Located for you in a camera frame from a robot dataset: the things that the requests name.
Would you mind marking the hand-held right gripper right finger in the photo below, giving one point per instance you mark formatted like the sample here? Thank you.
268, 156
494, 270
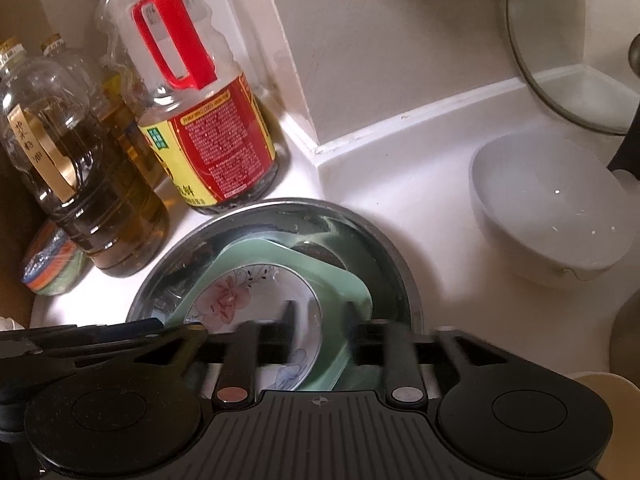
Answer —
352, 332

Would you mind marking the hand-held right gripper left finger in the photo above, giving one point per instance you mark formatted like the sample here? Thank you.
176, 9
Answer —
287, 332

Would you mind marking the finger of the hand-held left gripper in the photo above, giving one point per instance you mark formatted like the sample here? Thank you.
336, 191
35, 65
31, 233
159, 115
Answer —
135, 327
75, 355

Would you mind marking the green square plate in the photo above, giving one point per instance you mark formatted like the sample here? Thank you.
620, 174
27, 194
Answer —
330, 280

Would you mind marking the small floral dish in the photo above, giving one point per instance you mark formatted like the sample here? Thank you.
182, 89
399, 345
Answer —
235, 300

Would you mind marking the large stainless steel plate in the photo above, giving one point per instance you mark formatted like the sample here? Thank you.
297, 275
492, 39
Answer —
380, 265

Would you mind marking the cream bowl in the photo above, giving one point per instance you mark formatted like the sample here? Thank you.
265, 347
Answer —
607, 385

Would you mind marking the large dark oil bottle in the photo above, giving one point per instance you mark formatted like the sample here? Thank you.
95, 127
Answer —
100, 210

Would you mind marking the golden oil bottle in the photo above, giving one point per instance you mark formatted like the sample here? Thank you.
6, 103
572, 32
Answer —
127, 130

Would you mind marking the white ceramic bowl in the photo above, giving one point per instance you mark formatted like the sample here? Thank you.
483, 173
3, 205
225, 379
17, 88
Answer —
540, 230

